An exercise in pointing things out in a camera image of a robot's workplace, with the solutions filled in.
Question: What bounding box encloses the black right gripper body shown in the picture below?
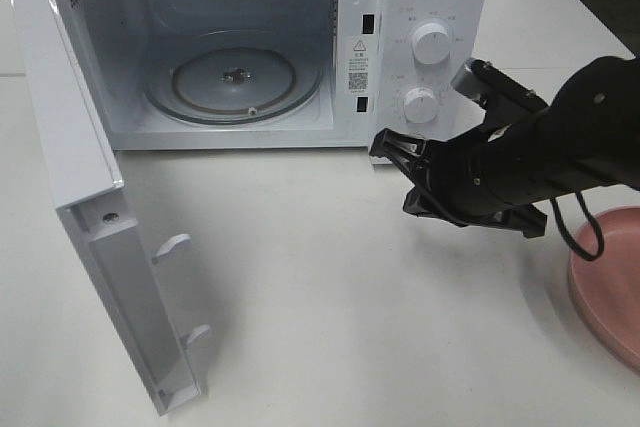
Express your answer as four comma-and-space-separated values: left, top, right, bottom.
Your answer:
419, 109, 549, 238

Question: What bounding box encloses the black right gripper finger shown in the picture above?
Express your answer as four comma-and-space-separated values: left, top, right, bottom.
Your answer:
369, 128, 434, 182
403, 186, 467, 227

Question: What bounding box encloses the pink round plate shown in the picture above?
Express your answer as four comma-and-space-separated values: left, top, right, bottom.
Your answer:
568, 206, 639, 372

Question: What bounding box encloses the white microwave door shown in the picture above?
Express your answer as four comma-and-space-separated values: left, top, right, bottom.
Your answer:
10, 0, 211, 415

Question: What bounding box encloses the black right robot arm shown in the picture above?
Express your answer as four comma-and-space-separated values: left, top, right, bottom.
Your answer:
370, 56, 639, 238

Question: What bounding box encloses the lower white timer knob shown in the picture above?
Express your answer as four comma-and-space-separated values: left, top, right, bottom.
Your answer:
402, 87, 439, 124

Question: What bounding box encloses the upper white power knob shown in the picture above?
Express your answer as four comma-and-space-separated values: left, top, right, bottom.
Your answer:
411, 19, 452, 65

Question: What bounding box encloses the glass microwave turntable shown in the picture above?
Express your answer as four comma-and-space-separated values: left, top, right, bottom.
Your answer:
144, 30, 326, 126

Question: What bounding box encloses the white microwave oven body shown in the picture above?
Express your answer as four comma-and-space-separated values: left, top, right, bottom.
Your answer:
84, 0, 484, 152

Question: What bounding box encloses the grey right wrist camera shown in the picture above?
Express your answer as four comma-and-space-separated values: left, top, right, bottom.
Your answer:
451, 58, 490, 105

